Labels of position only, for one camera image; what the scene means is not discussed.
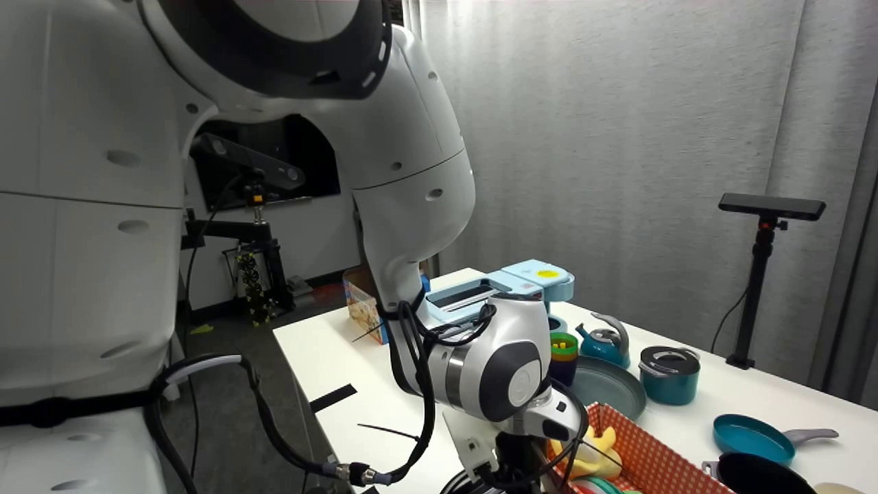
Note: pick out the light blue toy toaster oven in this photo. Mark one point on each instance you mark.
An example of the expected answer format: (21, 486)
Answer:
(461, 300)

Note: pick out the teal toy pot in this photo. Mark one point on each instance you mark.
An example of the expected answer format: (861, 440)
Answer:
(671, 375)

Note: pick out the stacked colourful toy cups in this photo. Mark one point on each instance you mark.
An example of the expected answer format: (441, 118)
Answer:
(564, 359)

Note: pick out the grey round plate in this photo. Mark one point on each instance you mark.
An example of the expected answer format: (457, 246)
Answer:
(600, 382)

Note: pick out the black camera tripod stand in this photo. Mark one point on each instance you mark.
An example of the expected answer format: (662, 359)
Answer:
(771, 219)

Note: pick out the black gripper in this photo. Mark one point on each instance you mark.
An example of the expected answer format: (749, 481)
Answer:
(523, 466)

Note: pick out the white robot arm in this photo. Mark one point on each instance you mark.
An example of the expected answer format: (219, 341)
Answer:
(105, 103)

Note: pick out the red checkered basket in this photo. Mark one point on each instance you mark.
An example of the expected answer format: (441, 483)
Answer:
(649, 466)

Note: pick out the teal toy kettle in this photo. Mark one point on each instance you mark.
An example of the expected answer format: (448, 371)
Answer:
(607, 345)

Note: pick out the teal toy pan lid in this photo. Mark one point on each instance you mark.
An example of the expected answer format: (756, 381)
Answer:
(756, 437)

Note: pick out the yellow duck plush toy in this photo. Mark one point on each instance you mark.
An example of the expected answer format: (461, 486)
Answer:
(597, 456)

